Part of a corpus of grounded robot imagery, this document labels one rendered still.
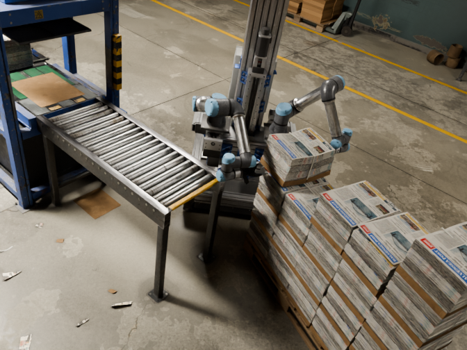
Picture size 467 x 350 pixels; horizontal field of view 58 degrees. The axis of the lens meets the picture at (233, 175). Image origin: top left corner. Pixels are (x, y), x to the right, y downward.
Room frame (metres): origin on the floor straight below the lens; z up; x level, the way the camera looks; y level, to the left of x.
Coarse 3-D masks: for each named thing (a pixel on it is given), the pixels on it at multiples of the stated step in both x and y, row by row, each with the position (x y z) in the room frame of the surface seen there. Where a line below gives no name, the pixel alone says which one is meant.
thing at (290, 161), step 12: (276, 144) 2.34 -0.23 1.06; (288, 144) 2.34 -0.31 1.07; (264, 156) 2.40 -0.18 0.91; (276, 156) 2.31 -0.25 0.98; (288, 156) 2.22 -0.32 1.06; (300, 156) 2.24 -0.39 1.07; (276, 168) 2.28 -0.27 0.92; (288, 168) 2.20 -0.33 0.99; (300, 168) 2.24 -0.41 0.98; (288, 180) 2.20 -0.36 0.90
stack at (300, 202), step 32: (256, 192) 2.39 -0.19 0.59; (288, 192) 2.18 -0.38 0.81; (320, 192) 2.23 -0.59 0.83; (256, 224) 2.31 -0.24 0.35; (288, 224) 2.06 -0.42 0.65; (256, 256) 2.23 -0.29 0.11; (288, 256) 1.98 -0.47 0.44; (320, 256) 1.78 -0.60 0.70; (288, 288) 1.90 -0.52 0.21; (320, 288) 1.70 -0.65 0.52; (352, 288) 1.56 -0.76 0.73; (320, 320) 1.63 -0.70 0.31; (352, 320) 1.48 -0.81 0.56
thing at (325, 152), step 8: (304, 128) 2.58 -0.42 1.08; (304, 136) 2.49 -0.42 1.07; (312, 136) 2.50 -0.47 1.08; (320, 136) 2.51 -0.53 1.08; (312, 144) 2.41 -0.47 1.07; (320, 144) 2.42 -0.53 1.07; (328, 144) 2.42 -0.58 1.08; (320, 152) 2.34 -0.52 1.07; (328, 152) 2.35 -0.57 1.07; (320, 160) 2.33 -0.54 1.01; (328, 160) 2.37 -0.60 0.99; (320, 168) 2.34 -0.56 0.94; (328, 168) 2.39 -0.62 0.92; (312, 176) 2.31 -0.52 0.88
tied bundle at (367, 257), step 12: (360, 240) 1.62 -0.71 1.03; (348, 252) 1.65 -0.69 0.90; (360, 252) 1.60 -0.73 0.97; (372, 252) 1.54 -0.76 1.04; (360, 264) 1.57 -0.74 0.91; (372, 264) 1.52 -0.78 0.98; (384, 264) 1.47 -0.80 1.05; (372, 276) 1.49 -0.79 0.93; (384, 276) 1.45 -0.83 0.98; (384, 288) 1.47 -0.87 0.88
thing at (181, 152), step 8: (104, 104) 2.85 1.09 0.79; (112, 104) 2.86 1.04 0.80; (120, 112) 2.77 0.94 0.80; (136, 120) 2.70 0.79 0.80; (144, 128) 2.61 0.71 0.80; (160, 136) 2.55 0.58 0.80; (168, 144) 2.47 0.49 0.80; (184, 152) 2.42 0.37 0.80; (192, 160) 2.34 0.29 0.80; (200, 168) 2.29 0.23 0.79; (208, 168) 2.29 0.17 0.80; (216, 184) 2.21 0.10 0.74; (224, 184) 2.23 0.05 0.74
